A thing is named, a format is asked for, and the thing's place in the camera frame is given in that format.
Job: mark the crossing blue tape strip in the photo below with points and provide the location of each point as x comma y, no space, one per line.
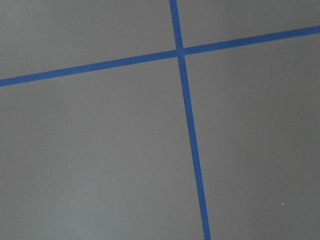
182,66

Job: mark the long blue tape strip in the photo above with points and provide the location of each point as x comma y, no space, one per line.
216,46

